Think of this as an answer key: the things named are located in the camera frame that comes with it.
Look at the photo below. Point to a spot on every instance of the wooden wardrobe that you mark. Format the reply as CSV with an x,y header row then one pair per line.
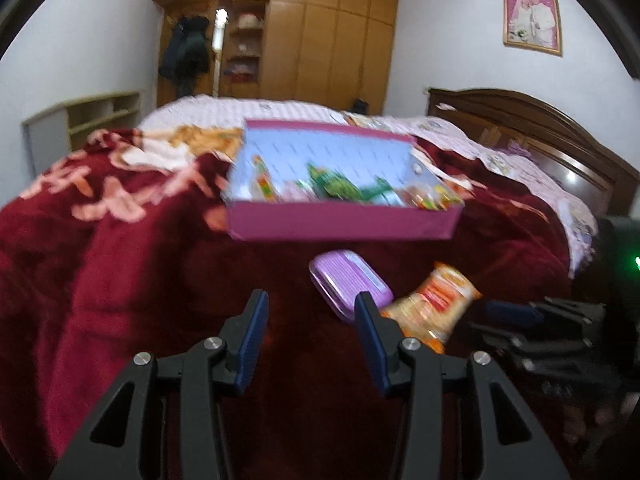
x,y
325,35

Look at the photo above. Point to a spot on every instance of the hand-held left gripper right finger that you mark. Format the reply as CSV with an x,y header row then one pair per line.
x,y
372,350

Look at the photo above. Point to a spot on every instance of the orange green snack packet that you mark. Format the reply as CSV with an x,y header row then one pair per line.
x,y
264,180

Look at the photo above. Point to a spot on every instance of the wooden headboard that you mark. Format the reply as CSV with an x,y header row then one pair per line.
x,y
525,110

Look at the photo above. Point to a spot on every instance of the red floral blanket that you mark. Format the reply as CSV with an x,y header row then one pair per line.
x,y
100,260

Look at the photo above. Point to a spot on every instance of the small black object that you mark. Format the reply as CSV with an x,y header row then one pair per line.
x,y
360,106

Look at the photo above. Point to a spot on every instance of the pink cardboard box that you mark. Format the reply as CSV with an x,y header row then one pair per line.
x,y
325,220

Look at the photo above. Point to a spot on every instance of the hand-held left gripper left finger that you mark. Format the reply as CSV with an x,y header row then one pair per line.
x,y
250,345

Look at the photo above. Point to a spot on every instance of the purple cloth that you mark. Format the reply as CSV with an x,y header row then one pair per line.
x,y
518,148

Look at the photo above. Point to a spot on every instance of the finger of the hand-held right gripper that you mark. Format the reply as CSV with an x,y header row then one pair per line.
x,y
530,347
520,315

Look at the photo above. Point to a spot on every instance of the dark hanging coat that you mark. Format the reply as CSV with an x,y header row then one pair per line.
x,y
185,55

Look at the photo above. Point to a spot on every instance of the white storage container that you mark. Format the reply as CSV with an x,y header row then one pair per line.
x,y
248,21

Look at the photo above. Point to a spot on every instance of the framed wall poster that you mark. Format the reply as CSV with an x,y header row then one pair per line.
x,y
532,20

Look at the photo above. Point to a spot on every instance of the red basket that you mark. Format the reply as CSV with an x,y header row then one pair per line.
x,y
242,72

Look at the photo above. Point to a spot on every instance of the purple snack tub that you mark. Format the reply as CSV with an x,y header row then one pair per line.
x,y
345,275

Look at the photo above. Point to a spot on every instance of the green pea snack packet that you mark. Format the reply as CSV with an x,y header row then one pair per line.
x,y
380,192
335,185

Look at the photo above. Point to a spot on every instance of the pink cartoon print bedsheet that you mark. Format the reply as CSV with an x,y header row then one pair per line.
x,y
300,110

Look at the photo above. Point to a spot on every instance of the low open shelf unit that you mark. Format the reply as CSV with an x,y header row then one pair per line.
x,y
45,140

